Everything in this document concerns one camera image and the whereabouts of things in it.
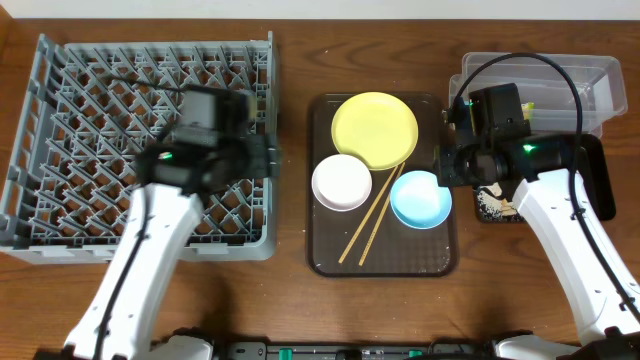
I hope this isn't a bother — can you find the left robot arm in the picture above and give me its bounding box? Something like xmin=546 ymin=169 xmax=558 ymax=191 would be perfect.
xmin=34 ymin=86 xmax=278 ymax=359

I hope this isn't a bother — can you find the dark brown serving tray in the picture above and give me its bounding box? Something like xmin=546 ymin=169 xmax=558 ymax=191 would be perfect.
xmin=306 ymin=92 xmax=458 ymax=278

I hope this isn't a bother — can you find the light blue bowl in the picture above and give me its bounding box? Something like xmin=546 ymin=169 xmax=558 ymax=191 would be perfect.
xmin=390 ymin=170 xmax=453 ymax=230

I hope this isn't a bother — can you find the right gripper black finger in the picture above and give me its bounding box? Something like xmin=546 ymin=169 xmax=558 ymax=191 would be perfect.
xmin=444 ymin=97 xmax=473 ymax=145
xmin=434 ymin=145 xmax=457 ymax=187

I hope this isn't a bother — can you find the clear plastic bin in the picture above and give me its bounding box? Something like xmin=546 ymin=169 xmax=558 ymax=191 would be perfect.
xmin=463 ymin=54 xmax=628 ymax=137

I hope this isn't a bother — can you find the wooden chopstick right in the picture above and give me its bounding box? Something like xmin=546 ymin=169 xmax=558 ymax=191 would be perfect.
xmin=358 ymin=162 xmax=406 ymax=267

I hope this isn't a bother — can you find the green snack wrapper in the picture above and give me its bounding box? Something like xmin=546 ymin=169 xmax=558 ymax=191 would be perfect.
xmin=521 ymin=102 xmax=534 ymax=121

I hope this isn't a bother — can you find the yellow plate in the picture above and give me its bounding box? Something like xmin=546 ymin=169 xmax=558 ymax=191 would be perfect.
xmin=331 ymin=92 xmax=419 ymax=171

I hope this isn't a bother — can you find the pink bowl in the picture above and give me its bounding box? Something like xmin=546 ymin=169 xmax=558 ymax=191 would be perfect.
xmin=311 ymin=154 xmax=373 ymax=212

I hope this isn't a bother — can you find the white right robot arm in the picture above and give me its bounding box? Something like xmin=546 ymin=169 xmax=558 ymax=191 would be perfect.
xmin=435 ymin=95 xmax=639 ymax=359

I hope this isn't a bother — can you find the black waste bin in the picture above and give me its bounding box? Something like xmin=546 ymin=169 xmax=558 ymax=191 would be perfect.
xmin=473 ymin=134 xmax=616 ymax=223

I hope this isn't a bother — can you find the grey dishwasher rack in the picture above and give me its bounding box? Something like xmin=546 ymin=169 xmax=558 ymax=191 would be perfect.
xmin=1 ymin=37 xmax=279 ymax=264

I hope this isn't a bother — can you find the wooden chopstick left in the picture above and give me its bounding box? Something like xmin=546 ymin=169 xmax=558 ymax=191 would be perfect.
xmin=338 ymin=165 xmax=399 ymax=264

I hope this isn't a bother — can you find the wooden chopstick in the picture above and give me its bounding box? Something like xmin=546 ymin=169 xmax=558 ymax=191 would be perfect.
xmin=338 ymin=165 xmax=399 ymax=264
xmin=358 ymin=162 xmax=406 ymax=267

